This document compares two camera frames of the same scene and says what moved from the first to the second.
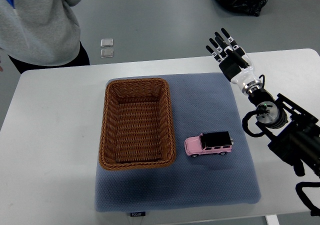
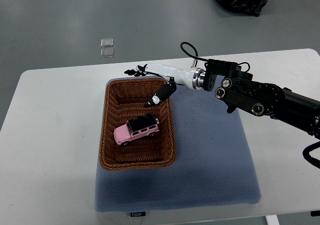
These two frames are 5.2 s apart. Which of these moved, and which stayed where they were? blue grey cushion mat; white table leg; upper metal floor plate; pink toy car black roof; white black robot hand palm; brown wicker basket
Moved: white black robot hand palm; pink toy car black roof
Stayed: white table leg; brown wicker basket; upper metal floor plate; blue grey cushion mat
